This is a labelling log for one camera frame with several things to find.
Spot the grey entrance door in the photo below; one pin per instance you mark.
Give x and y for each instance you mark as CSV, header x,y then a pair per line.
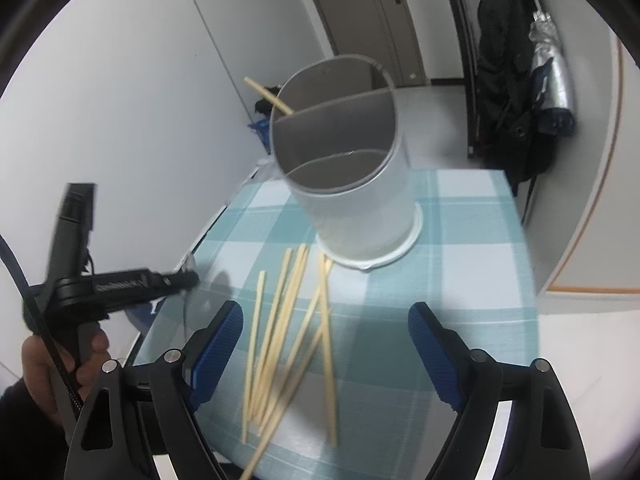
x,y
379,29

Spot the teal checkered tablecloth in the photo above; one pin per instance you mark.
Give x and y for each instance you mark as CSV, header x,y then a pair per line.
x,y
470,264

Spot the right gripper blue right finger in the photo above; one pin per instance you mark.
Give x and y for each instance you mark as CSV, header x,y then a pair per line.
x,y
469,381

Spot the black clothes pile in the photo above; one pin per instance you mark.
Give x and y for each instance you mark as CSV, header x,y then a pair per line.
x,y
263,106

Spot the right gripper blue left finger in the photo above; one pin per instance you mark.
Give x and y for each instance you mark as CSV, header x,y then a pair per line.
x,y
182,380

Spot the navy jordan shoe box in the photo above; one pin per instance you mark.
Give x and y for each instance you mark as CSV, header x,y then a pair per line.
x,y
142,316

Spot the black framed glass door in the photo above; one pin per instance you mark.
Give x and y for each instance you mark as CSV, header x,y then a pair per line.
x,y
468,55

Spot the silver folded umbrella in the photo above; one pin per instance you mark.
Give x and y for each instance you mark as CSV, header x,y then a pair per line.
x,y
553,91

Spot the white utensil holder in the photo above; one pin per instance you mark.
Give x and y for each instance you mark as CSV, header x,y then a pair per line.
x,y
345,160

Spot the blue facial cardboard box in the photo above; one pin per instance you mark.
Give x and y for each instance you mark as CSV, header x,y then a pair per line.
x,y
261,128

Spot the black hanging jacket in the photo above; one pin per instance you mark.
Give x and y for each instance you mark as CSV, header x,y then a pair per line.
x,y
509,137

